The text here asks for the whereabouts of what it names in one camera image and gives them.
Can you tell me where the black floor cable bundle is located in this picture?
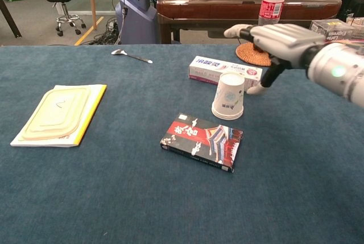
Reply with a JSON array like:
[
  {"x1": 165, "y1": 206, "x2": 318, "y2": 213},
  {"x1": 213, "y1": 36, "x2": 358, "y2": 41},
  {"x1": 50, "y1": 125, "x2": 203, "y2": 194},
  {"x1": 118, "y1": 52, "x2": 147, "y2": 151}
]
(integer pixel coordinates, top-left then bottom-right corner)
[{"x1": 85, "y1": 18, "x2": 123, "y2": 46}]

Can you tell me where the cream plastic container lid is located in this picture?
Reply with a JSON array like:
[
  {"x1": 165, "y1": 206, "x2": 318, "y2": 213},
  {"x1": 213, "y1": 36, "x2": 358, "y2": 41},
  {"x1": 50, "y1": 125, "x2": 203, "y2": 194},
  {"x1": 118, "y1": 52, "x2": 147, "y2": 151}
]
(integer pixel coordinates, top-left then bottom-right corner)
[{"x1": 19, "y1": 85, "x2": 92, "y2": 142}]

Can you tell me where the round woven rattan coaster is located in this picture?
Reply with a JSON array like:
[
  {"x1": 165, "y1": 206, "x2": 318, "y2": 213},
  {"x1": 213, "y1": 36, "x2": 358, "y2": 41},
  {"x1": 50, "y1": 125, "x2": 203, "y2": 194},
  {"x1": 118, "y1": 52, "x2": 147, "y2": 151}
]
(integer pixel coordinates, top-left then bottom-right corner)
[{"x1": 235, "y1": 42, "x2": 272, "y2": 67}]

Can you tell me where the white plastic basket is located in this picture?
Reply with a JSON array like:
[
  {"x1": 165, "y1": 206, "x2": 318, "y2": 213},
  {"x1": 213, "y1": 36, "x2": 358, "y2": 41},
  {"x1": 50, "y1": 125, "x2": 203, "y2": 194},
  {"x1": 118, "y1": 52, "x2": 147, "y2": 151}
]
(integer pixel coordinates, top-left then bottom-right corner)
[{"x1": 345, "y1": 16, "x2": 364, "y2": 40}]

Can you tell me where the black swivel stool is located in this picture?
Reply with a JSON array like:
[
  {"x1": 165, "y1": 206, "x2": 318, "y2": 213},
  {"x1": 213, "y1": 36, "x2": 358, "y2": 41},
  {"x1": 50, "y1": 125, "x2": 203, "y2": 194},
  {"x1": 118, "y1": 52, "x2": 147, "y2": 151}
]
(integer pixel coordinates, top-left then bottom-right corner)
[{"x1": 45, "y1": 0, "x2": 87, "y2": 38}]

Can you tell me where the brown mahjong table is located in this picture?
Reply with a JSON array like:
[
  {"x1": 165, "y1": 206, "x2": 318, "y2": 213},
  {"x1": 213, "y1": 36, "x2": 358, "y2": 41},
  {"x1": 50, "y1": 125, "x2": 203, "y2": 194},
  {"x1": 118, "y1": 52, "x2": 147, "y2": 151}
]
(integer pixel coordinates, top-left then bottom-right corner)
[{"x1": 156, "y1": 0, "x2": 342, "y2": 45}]

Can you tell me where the black red illustrated book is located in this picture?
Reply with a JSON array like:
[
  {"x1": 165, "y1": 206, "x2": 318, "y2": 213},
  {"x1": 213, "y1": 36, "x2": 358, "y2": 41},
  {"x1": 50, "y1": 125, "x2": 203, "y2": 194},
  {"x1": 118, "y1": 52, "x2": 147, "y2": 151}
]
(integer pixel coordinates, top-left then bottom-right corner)
[{"x1": 160, "y1": 113, "x2": 244, "y2": 173}]

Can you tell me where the white book with yellow spine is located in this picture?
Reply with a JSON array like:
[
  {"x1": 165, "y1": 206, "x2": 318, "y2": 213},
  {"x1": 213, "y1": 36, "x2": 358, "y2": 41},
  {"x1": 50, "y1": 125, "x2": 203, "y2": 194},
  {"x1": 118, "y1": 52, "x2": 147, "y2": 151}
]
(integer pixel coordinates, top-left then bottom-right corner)
[{"x1": 10, "y1": 84, "x2": 108, "y2": 148}]

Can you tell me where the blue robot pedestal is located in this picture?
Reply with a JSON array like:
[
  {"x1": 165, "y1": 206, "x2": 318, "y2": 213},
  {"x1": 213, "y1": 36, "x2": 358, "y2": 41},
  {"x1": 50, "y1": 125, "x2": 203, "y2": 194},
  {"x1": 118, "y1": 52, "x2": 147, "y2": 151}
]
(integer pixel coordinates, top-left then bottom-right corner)
[{"x1": 115, "y1": 0, "x2": 159, "y2": 45}]

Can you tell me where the clear coffee capsule box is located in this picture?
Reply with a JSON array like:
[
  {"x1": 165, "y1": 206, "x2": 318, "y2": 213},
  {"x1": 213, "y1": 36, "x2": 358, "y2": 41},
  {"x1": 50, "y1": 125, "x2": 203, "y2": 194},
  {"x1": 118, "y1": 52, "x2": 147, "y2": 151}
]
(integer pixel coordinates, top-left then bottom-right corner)
[{"x1": 309, "y1": 18, "x2": 356, "y2": 43}]

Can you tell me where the metal spoon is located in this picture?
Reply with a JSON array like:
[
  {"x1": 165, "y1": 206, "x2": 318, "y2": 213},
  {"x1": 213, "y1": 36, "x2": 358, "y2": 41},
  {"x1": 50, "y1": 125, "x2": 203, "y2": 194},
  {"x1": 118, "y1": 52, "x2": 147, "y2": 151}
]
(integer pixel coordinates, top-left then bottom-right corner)
[{"x1": 110, "y1": 48, "x2": 154, "y2": 64}]

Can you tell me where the white pink toothpaste box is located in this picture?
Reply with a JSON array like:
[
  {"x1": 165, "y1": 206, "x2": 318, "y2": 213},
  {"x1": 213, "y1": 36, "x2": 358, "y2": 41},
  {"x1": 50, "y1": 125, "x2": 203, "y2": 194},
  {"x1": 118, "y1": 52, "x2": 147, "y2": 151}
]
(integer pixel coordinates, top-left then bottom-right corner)
[{"x1": 188, "y1": 55, "x2": 263, "y2": 91}]

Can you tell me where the white floral paper cup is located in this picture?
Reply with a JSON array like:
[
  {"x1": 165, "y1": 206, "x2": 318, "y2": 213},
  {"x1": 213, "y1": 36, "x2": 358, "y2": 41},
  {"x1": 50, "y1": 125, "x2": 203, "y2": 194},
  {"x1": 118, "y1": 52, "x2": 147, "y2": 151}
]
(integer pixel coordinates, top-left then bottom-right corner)
[{"x1": 211, "y1": 72, "x2": 246, "y2": 121}]

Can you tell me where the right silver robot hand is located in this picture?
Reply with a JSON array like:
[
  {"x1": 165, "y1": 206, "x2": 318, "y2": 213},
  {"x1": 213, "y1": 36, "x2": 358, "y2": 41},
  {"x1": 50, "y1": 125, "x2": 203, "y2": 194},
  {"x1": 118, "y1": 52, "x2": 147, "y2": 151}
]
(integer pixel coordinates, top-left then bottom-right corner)
[{"x1": 224, "y1": 23, "x2": 326, "y2": 96}]

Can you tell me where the black slanted table leg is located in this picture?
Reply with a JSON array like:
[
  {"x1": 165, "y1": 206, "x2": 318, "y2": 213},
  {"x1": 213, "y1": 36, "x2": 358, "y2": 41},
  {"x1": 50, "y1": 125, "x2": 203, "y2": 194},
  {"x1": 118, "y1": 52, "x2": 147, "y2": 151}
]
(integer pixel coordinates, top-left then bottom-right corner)
[{"x1": 0, "y1": 0, "x2": 23, "y2": 39}]

